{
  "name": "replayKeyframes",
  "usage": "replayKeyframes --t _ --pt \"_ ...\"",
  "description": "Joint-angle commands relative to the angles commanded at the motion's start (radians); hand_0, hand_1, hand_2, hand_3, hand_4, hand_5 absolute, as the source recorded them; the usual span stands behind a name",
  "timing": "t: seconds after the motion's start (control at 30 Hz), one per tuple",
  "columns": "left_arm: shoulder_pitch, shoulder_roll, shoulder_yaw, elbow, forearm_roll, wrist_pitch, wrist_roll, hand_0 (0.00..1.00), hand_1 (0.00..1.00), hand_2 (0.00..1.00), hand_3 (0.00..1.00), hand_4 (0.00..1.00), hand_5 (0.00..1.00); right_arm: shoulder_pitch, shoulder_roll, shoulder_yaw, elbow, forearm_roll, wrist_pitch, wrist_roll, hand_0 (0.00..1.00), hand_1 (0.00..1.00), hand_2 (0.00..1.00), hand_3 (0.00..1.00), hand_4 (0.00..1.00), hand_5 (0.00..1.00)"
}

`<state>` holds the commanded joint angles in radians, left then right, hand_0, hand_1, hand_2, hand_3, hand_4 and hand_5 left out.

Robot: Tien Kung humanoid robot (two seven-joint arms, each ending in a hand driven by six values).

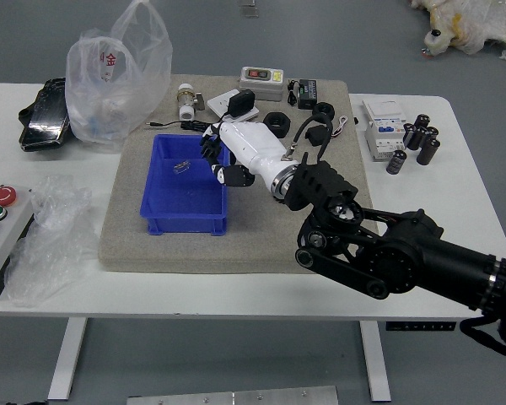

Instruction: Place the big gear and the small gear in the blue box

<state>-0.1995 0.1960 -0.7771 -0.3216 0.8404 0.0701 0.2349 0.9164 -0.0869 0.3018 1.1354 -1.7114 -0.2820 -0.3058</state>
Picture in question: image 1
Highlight big black nut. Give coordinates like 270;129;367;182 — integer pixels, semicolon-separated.
263;111;293;139

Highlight brass valve white ends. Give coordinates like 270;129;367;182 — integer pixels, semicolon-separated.
175;83;206;121

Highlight black toothed gear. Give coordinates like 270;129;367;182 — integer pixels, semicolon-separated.
200;134;224;159

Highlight black plastic case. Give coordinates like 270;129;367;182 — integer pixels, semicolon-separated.
17;77;72;152

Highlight blue plastic box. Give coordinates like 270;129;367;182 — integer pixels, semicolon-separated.
139;133;232;236

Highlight white circuit breaker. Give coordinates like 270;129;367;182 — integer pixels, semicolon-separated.
361;99;408;162

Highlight crumpled clear plastic bag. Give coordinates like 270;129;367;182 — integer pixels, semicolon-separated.
3;175;94;308

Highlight small black power module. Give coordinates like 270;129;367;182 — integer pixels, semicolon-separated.
286;78;321;111

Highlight black power adapter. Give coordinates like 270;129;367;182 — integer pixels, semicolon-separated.
229;89;257;119

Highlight grey control box with buttons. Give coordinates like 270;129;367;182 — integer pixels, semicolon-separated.
0;181;35;303

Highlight red and white wire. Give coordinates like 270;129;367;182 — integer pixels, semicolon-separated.
331;115;351;138

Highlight metal floor plate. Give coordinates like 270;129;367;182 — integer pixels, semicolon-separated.
238;0;261;19

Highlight white table leg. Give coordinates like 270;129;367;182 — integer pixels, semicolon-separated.
46;316;89;401
359;320;392;402

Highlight plush toy in plastic wrap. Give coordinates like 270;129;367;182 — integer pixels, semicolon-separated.
408;0;506;65

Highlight white plastic bag red print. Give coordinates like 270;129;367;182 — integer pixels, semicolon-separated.
64;0;173;154

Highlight grey metal plate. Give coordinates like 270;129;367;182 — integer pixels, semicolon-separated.
126;385;339;405

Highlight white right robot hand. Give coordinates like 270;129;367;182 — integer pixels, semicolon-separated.
200;121;299;191

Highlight grey-brown mat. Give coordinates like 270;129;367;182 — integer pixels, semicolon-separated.
97;74;380;274

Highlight grey switch box two buttons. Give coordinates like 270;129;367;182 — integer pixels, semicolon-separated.
238;66;286;102

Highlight black adapter cord with plug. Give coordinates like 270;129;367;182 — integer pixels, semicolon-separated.
145;110;233;133

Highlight black clamp block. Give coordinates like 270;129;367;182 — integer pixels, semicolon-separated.
305;125;332;147

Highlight black table control panel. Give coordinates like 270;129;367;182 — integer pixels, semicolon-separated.
385;321;455;332

